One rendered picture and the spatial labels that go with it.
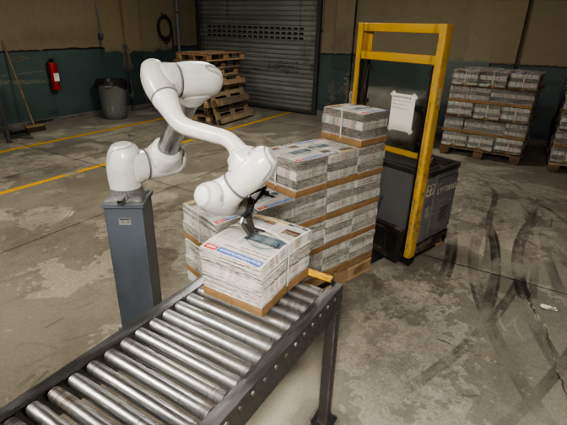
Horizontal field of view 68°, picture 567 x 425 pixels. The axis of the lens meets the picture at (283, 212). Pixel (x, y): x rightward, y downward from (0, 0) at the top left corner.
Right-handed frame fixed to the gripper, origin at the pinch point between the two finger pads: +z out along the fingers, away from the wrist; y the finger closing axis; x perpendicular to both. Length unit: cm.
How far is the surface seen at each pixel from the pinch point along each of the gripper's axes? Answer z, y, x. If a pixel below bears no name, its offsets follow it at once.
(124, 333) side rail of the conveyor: -34, 55, -22
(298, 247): 9.4, 9.9, 13.7
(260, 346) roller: -14, 45, 21
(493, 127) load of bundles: 536, -213, 26
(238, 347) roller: -19, 47, 16
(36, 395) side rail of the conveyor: -62, 69, -21
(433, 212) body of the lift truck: 225, -38, 26
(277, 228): 9.9, 5.0, 1.7
